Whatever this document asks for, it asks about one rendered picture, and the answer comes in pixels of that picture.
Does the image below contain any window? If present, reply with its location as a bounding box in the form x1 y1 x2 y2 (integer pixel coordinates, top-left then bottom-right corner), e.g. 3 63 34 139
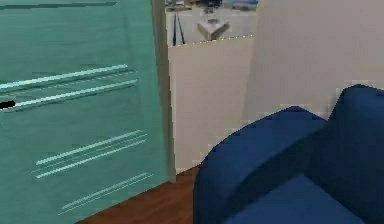
164 0 260 47

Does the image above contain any blue sofa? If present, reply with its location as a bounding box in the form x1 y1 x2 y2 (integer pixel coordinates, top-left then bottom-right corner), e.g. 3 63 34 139
192 84 384 224

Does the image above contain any teal room door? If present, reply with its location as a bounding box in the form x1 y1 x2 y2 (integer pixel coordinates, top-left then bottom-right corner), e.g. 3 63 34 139
0 0 177 224

